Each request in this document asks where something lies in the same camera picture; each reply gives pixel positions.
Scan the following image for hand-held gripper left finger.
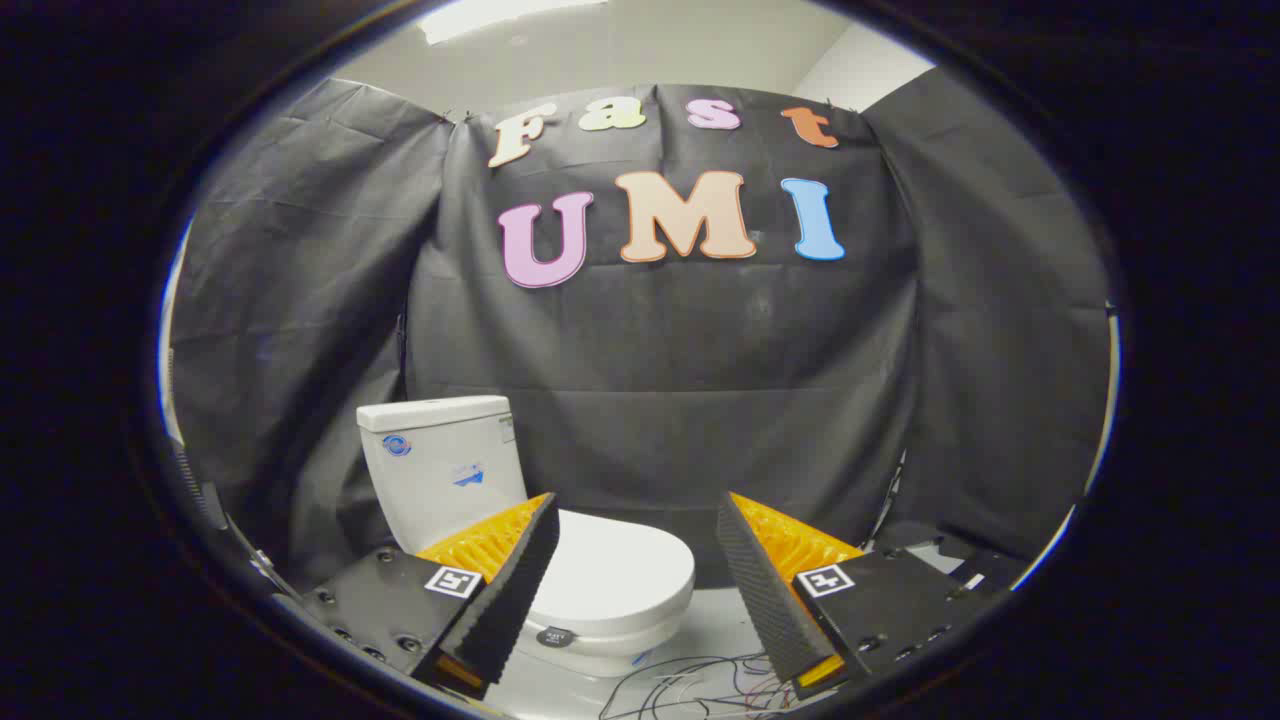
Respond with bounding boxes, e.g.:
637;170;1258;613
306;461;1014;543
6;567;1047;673
300;492;561;701

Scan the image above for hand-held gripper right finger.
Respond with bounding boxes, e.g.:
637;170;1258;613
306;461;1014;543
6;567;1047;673
716;492;1001;701

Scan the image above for white toilet with tank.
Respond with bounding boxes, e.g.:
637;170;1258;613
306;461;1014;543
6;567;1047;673
357;396;696;679

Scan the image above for black backdrop cloth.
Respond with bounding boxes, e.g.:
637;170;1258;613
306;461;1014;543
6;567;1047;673
170;78;1111;591

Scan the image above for ceiling light panel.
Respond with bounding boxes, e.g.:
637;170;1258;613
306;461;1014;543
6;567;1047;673
418;0;606;44

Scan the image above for tangle of thin floor cables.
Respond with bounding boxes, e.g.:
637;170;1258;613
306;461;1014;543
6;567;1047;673
600;653;801;720

